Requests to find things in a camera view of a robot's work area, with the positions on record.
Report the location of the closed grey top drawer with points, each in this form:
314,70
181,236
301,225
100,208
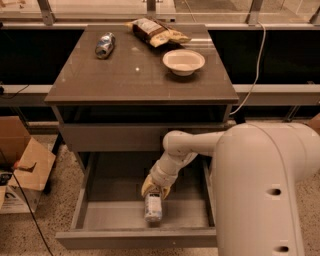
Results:
124,137

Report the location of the white paper bowl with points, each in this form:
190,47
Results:
183,62

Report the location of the open grey middle drawer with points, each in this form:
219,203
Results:
109,212

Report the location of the grey drawer cabinet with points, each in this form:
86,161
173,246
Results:
133,86

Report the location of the brown cardboard box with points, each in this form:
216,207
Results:
25,167

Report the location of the clear plastic water bottle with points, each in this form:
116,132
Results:
153,207

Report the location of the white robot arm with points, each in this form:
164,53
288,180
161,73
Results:
255,167

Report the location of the crushed silver soda can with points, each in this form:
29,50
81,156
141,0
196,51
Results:
105,46

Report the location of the brown yellow chip bag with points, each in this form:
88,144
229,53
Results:
156,33

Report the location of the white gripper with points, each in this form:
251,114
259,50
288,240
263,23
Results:
162,177

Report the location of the metal window frame rail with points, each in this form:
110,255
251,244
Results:
214,14

